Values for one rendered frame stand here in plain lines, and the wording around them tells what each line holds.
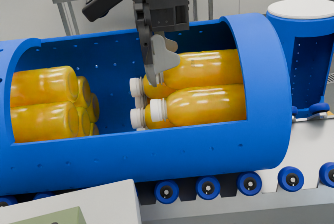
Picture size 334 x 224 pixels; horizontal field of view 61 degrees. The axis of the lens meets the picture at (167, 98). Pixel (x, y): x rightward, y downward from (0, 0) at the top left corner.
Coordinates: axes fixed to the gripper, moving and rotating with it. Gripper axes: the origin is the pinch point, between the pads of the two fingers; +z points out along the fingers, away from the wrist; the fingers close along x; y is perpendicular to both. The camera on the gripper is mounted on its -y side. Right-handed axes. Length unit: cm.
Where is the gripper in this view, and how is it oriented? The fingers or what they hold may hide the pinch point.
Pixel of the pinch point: (150, 74)
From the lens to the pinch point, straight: 51.4
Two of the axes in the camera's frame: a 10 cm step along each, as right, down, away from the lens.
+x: -0.3, -5.2, 8.6
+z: 0.9, 8.5, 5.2
